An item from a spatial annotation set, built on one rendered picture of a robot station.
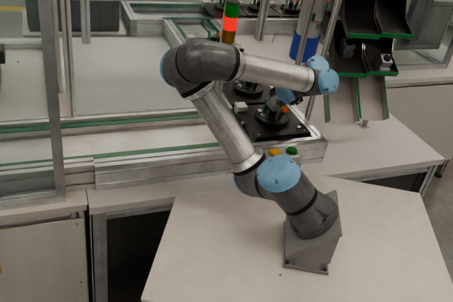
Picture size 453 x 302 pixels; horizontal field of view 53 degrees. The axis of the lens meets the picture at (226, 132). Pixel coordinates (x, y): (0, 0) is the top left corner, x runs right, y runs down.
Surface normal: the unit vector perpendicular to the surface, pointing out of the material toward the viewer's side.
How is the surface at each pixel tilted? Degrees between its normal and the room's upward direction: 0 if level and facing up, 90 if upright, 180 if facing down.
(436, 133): 90
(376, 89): 45
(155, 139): 0
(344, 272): 0
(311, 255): 90
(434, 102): 90
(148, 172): 90
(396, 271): 0
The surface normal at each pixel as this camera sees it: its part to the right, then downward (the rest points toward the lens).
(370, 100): 0.22, -0.20
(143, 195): 0.13, -0.83
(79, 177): 0.34, 0.55
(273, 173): -0.54, -0.70
